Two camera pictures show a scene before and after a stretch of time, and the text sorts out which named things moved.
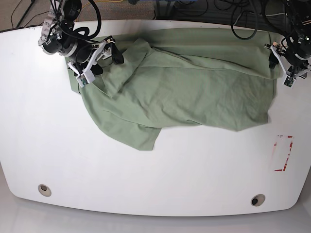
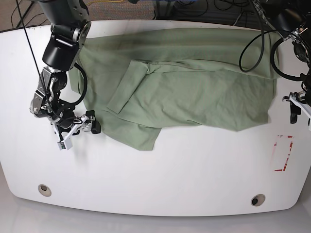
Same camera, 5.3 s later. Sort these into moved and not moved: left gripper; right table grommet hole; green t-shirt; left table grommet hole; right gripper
Moved: right gripper; left gripper
Not moved: left table grommet hole; green t-shirt; right table grommet hole
